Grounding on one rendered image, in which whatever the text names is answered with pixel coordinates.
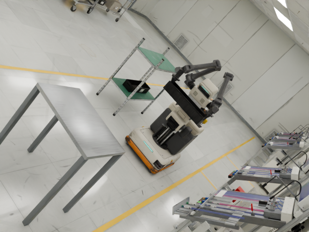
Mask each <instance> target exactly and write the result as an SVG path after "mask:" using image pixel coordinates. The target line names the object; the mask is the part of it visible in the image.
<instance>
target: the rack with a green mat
mask: <svg viewBox="0 0 309 232"><path fill-rule="evenodd" d="M144 40H145V38H142V39H141V41H140V42H139V43H138V44H137V45H136V47H135V48H134V49H133V50H132V51H131V53H130V54H129V55H128V56H127V57H126V59H125V60H124V61H123V62H122V63H121V65H120V66H119V67H118V68H117V69H116V71H115V72H114V73H113V74H112V75H111V77H110V78H109V79H108V80H107V81H106V82H105V84H104V85H103V86H102V87H101V88H100V89H99V91H98V92H97V93H96V95H99V94H100V92H101V91H102V90H103V89H104V88H105V87H106V86H107V84H108V83H109V82H110V81H112V82H113V84H114V85H115V86H116V87H117V88H118V90H119V91H120V92H121V93H122V94H123V96H124V97H125V98H126V100H125V101H124V102H123V103H122V105H121V106H120V107H119V108H118V109H117V110H116V111H115V113H114V114H113V116H115V115H116V114H117V113H118V112H119V111H120V110H121V108H122V107H123V106H124V105H125V104H126V103H127V102H128V101H129V100H130V101H151V102H150V104H149V105H148V106H147V107H146V108H145V109H144V110H143V111H142V112H141V114H143V113H144V112H145V111H146V110H147V109H148V108H149V107H150V106H151V105H152V104H153V102H155V101H156V99H157V98H158V97H159V96H160V95H161V94H162V93H163V92H164V91H165V89H162V91H161V92H160V93H159V94H158V95H157V96H156V97H155V98H154V97H153V96H152V94H151V93H150V92H149V91H147V92H146V93H137V92H136V91H137V90H138V89H139V88H140V87H141V86H142V85H143V84H144V83H145V82H146V81H147V80H148V78H149V77H150V76H151V75H152V74H153V73H154V72H155V71H156V70H159V71H164V72H168V73H173V74H176V73H177V72H176V71H175V67H174V66H173V65H172V64H171V63H170V62H169V61H168V59H167V58H166V57H165V56H164V55H165V54H166V53H167V52H168V51H169V49H170V48H169V47H168V48H167V49H166V50H165V51H164V52H163V54H160V53H157V52H153V51H151V50H148V49H145V48H142V47H139V46H140V45H141V44H142V43H143V42H144ZM136 50H138V51H139V52H140V53H141V54H142V56H143V57H144V58H145V59H146V60H147V61H148V62H149V63H150V64H151V67H150V68H149V70H148V71H147V72H146V73H145V74H144V75H143V76H142V78H141V79H140V80H139V81H142V80H143V78H144V77H145V76H146V75H147V74H148V73H149V72H150V71H151V70H152V69H153V70H152V71H151V72H150V73H149V74H148V75H147V76H146V77H145V79H144V80H143V81H142V82H141V83H140V84H139V85H138V87H137V88H136V89H135V90H134V91H133V92H132V93H131V92H128V91H127V90H126V88H125V87H124V86H123V83H124V82H125V81H126V79H122V78H114V76H115V75H116V73H117V72H118V71H119V70H120V69H121V67H122V66H123V65H124V64H125V63H126V62H127V60H128V59H129V58H130V57H131V56H132V54H133V53H134V52H135V51H136Z"/></svg>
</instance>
